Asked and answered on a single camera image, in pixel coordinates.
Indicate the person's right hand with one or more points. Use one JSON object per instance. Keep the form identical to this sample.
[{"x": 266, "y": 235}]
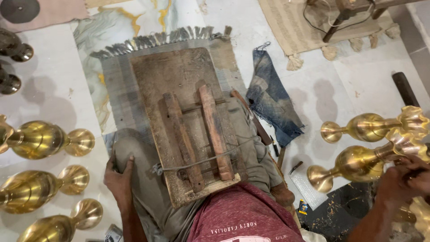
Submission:
[{"x": 401, "y": 185}]

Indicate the person's left hand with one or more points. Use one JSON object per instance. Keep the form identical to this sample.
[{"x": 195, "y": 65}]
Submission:
[{"x": 119, "y": 181}]

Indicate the person's right fingers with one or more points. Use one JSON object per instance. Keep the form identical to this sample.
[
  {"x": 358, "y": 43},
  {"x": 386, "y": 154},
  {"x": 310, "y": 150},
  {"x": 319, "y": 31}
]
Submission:
[{"x": 416, "y": 168}]

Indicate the brass vase with ruffled rim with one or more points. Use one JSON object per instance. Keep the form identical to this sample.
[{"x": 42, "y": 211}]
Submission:
[
  {"x": 30, "y": 188},
  {"x": 50, "y": 228},
  {"x": 366, "y": 127},
  {"x": 40, "y": 139},
  {"x": 418, "y": 215},
  {"x": 356, "y": 164}
]

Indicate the black gold-flecked tile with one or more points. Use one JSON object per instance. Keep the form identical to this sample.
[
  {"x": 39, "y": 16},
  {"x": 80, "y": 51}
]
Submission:
[{"x": 339, "y": 208}]

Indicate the bubble wrap sheet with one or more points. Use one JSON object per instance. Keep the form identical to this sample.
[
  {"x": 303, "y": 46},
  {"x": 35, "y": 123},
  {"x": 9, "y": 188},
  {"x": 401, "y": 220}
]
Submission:
[{"x": 307, "y": 190}]

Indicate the small blue yellow packet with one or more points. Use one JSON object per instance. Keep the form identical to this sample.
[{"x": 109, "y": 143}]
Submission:
[{"x": 303, "y": 207}]

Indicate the small dark chisel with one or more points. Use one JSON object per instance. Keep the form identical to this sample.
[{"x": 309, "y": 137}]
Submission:
[{"x": 296, "y": 166}]

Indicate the white cloth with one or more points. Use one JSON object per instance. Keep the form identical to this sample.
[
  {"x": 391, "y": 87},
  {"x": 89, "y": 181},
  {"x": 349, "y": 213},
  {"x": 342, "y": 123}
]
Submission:
[{"x": 312, "y": 236}]

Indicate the short wooden stick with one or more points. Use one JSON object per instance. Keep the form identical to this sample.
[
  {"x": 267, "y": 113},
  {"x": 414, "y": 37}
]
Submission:
[{"x": 281, "y": 158}]

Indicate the person's bare foot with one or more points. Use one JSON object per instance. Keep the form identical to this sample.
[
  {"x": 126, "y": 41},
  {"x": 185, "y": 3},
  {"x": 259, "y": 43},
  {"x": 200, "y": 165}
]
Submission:
[{"x": 283, "y": 195}]

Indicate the black pen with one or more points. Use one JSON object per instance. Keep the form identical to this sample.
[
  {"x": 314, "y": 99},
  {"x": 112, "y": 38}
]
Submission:
[{"x": 274, "y": 146}]

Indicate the blue denim cloth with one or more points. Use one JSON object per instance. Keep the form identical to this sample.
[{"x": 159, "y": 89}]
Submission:
[{"x": 272, "y": 97}]

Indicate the wooden stool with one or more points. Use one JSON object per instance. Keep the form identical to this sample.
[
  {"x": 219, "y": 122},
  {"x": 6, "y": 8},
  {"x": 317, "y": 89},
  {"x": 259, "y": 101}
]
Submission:
[{"x": 346, "y": 10}]

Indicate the person's red heathered t-shirt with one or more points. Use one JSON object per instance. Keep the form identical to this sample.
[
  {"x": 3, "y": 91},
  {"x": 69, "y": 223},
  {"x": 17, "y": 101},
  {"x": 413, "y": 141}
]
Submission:
[{"x": 242, "y": 215}]

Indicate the beige tasselled rug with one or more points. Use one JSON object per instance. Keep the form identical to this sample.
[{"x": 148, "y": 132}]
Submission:
[{"x": 289, "y": 27}]

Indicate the reddish wooden bar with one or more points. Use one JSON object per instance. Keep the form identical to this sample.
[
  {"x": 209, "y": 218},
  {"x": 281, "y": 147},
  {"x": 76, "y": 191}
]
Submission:
[{"x": 215, "y": 131}]

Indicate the dark wooden bar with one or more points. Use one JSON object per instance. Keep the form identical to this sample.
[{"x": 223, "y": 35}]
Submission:
[{"x": 183, "y": 144}]

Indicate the worn wooden work board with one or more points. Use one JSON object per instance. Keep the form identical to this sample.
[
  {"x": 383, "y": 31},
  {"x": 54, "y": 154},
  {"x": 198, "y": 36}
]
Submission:
[{"x": 168, "y": 77}]

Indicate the person's grey trousers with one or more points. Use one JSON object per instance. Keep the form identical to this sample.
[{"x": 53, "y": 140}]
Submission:
[{"x": 151, "y": 195}]

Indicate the small grey packet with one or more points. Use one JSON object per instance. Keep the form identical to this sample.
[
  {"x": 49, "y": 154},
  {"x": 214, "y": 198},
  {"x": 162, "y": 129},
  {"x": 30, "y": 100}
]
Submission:
[{"x": 113, "y": 233}]

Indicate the grey fringed woven mat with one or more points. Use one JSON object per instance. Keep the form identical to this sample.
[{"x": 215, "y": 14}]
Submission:
[{"x": 117, "y": 84}]

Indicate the marble patterned sheet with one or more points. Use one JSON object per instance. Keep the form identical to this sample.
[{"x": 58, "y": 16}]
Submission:
[{"x": 100, "y": 30}]

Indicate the pink mat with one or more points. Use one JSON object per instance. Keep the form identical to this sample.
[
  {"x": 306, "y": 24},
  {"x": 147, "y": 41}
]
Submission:
[{"x": 60, "y": 11}]

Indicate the dark unpolished metal vase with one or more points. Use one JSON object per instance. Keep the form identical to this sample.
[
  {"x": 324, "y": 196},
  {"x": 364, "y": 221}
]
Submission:
[
  {"x": 10, "y": 43},
  {"x": 8, "y": 82}
]

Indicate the dark round disc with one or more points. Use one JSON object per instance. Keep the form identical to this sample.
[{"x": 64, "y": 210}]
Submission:
[{"x": 18, "y": 10}]

